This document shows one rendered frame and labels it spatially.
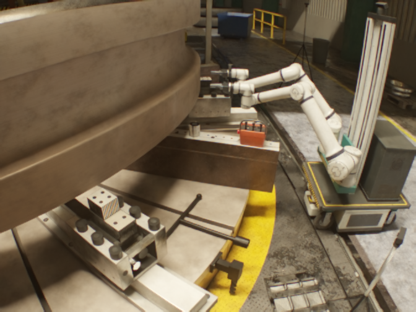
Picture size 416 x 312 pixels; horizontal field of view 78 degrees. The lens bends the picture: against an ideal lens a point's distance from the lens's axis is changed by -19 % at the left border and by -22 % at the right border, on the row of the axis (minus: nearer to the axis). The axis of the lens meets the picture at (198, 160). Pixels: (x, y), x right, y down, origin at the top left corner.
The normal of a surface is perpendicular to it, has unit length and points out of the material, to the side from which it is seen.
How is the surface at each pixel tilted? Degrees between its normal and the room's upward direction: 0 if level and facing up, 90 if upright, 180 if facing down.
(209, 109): 90
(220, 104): 90
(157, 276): 0
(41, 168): 90
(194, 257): 0
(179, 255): 0
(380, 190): 90
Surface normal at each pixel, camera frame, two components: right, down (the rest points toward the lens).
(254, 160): -0.25, 0.50
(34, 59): 0.74, 0.36
